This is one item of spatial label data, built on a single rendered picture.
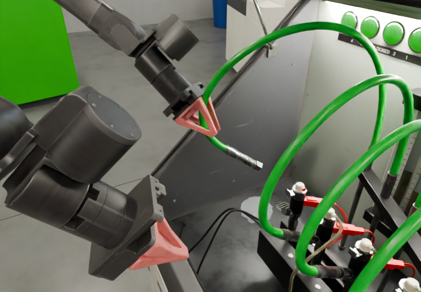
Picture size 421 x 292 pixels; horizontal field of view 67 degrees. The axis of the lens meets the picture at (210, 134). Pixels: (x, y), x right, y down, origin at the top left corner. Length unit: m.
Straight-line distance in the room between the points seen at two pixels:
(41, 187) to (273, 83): 0.73
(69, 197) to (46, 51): 3.46
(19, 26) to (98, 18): 3.03
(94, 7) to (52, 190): 0.43
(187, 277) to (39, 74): 3.28
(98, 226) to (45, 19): 3.42
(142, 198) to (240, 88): 0.57
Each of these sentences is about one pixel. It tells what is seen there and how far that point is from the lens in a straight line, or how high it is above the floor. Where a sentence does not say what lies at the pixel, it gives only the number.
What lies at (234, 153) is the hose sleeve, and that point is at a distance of 0.67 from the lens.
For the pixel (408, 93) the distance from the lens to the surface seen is 0.60.
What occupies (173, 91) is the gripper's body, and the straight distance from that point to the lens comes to 0.61.
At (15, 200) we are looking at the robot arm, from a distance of 0.31.
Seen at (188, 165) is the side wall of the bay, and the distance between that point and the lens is 0.90.
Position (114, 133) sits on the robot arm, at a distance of 0.27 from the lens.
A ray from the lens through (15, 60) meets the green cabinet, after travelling 3.74.
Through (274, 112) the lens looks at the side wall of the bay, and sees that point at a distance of 0.98.
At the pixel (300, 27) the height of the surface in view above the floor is 1.42.
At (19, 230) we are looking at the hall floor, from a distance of 2.40.
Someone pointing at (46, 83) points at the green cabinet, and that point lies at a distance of 3.84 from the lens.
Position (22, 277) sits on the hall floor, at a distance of 2.14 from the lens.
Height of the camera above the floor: 1.55
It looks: 31 degrees down
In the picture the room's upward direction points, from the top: straight up
